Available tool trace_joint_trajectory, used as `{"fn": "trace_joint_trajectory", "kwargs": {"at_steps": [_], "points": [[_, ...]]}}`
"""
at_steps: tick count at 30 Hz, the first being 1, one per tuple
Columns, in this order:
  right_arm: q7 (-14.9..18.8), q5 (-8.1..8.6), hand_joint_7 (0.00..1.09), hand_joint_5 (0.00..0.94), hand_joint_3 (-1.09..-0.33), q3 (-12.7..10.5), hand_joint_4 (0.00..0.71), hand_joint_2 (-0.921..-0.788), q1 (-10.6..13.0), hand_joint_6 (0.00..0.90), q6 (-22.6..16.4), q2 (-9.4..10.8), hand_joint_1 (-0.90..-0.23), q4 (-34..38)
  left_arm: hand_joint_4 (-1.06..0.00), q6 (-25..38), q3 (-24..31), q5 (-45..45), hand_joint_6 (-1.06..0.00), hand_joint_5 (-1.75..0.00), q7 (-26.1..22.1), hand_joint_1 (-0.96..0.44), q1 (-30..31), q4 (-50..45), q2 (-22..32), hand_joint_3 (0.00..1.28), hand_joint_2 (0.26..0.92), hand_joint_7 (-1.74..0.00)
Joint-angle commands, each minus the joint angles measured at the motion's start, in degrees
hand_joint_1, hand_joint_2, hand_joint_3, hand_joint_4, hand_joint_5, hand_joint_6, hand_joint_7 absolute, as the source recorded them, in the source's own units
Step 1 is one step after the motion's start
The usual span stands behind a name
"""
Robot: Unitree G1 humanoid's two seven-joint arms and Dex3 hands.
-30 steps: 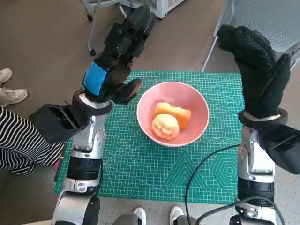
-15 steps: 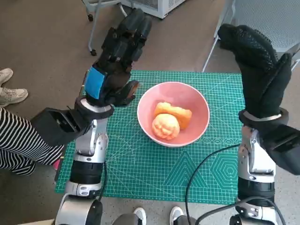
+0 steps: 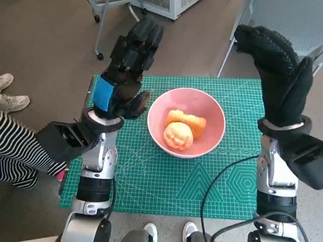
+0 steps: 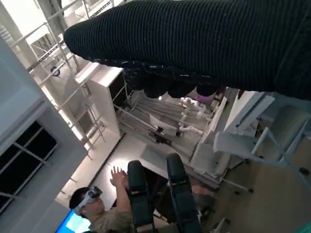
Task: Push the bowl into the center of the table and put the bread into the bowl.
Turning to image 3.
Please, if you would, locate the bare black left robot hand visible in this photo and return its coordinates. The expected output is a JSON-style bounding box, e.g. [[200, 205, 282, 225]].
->
[[92, 15, 165, 120]]

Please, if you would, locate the grey mesh chair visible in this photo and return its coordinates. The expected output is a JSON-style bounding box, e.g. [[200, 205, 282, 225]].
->
[[217, 0, 323, 79]]

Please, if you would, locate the person's white shoe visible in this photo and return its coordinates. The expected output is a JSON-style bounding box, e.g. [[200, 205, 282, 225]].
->
[[0, 73, 15, 91], [0, 94, 30, 113]]

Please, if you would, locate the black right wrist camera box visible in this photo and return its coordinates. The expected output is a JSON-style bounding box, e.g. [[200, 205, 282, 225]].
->
[[274, 133, 323, 190]]

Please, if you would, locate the pink bowl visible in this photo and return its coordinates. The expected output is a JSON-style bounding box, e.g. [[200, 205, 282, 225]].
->
[[147, 87, 227, 159]]

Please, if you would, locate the round toy bread bun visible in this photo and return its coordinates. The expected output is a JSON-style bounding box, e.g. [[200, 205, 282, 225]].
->
[[163, 122, 194, 151]]

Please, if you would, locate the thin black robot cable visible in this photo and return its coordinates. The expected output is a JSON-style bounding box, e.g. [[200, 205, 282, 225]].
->
[[200, 155, 259, 234]]

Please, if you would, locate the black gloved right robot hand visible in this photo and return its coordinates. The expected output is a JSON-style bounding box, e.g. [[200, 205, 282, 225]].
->
[[234, 24, 314, 128]]

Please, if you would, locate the person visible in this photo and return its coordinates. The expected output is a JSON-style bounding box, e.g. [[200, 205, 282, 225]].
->
[[0, 110, 68, 190]]

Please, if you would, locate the white sneaker with black tongue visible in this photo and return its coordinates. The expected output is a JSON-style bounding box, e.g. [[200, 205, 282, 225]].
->
[[143, 222, 158, 242], [182, 221, 199, 242]]

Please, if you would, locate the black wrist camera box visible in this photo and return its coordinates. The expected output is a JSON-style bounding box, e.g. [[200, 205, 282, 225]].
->
[[35, 120, 101, 163], [274, 133, 323, 190]]

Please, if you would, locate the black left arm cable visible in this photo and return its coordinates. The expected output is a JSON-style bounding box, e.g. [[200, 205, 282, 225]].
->
[[104, 175, 117, 222]]

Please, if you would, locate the long toy bread loaf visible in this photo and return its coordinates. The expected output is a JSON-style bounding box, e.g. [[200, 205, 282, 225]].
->
[[165, 109, 207, 141]]

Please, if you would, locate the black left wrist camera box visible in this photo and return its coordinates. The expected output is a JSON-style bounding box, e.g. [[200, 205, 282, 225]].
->
[[35, 120, 101, 163]]

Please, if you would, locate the white cabinet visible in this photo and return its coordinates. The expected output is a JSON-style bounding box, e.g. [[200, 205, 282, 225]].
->
[[131, 0, 199, 22]]

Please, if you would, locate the green cutting mat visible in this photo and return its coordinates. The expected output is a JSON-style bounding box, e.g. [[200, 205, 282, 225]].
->
[[58, 74, 264, 220]]

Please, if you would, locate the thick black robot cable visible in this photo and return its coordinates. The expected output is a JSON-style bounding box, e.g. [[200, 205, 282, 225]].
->
[[210, 211, 310, 242]]

